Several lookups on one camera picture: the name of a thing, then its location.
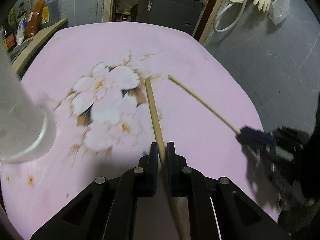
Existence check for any thin light wooden chopstick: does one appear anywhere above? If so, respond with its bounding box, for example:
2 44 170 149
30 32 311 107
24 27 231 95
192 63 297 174
168 75 240 135

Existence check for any thick brown wooden chopstick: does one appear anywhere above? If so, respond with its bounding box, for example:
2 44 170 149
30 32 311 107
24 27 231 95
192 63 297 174
145 77 187 239

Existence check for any white plastic utensil basket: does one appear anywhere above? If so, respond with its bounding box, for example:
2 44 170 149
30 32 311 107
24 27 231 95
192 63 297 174
1 41 56 163

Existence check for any clear plastic bag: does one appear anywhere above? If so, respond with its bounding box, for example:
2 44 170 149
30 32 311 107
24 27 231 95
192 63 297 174
269 0 290 25

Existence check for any pink floral table cloth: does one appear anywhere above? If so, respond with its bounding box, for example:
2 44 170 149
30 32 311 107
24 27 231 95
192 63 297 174
1 22 278 239

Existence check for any dark cabinet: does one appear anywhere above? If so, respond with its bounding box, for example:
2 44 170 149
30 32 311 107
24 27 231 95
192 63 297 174
136 0 202 35

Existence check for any beige countertop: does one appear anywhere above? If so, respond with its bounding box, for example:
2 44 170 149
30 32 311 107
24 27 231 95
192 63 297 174
11 18 68 74

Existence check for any soy sauce bottle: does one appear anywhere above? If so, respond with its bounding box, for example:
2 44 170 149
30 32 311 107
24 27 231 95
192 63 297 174
4 8 17 51

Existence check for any large oil jug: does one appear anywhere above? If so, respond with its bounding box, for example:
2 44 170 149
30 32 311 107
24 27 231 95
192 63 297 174
40 0 60 28

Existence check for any orange snack bag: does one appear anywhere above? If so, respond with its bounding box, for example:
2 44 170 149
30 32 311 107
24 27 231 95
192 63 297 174
25 0 45 38

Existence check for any white hose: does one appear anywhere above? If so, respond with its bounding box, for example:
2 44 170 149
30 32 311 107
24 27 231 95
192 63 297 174
213 0 253 33

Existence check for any wooden door frame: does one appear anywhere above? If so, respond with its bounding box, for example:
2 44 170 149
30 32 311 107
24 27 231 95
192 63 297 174
101 0 114 22

